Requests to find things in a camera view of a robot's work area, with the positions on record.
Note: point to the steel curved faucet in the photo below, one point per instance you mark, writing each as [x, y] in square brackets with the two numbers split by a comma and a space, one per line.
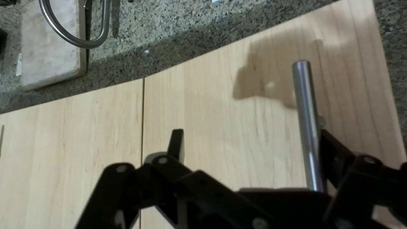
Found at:
[84, 44]

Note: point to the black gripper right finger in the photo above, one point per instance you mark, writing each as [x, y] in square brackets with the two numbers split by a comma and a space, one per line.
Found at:
[360, 191]

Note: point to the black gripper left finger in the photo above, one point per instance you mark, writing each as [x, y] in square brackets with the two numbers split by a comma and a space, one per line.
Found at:
[115, 191]

